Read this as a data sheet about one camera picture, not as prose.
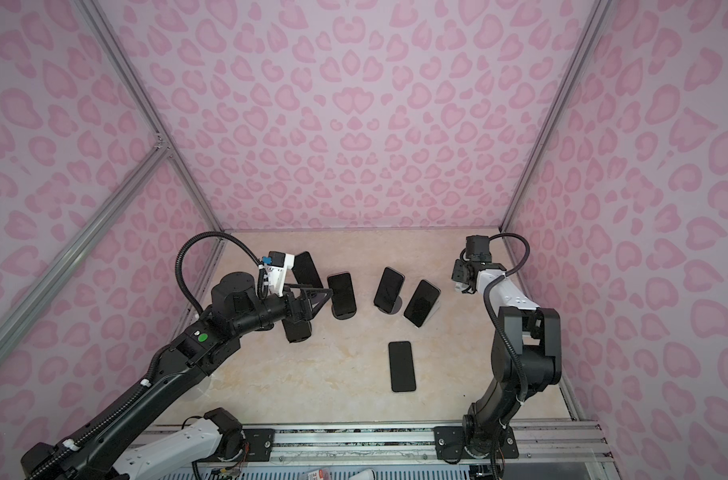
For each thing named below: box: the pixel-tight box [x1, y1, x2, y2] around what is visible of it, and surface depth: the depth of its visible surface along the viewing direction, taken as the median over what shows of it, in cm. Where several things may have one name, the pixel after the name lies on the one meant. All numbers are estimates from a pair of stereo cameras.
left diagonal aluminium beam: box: [0, 134, 171, 345], surface depth 70 cm
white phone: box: [388, 341, 416, 392], surface depth 87 cm
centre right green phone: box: [373, 266, 405, 314], surface depth 92 cm
